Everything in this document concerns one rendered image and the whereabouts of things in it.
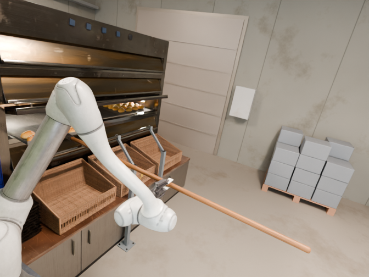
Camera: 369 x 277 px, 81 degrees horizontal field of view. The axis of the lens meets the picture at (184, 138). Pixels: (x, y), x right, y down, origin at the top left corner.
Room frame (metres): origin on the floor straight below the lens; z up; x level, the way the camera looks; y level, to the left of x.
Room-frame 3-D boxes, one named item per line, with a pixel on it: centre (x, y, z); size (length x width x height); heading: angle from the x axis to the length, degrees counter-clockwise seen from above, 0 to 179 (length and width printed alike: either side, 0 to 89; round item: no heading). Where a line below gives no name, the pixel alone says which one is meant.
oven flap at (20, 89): (2.20, 0.85, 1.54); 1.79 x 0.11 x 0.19; 154
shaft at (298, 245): (1.18, 0.10, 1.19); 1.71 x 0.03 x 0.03; 64
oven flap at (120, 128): (2.20, 0.85, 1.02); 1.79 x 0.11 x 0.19; 154
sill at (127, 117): (2.21, 0.87, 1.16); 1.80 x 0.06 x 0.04; 154
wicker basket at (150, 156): (2.64, 0.33, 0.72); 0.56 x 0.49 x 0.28; 153
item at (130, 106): (2.91, 0.99, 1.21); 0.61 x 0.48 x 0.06; 64
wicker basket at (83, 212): (1.55, 0.87, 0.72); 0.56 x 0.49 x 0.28; 155
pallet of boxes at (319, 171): (3.52, -2.15, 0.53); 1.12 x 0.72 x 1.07; 68
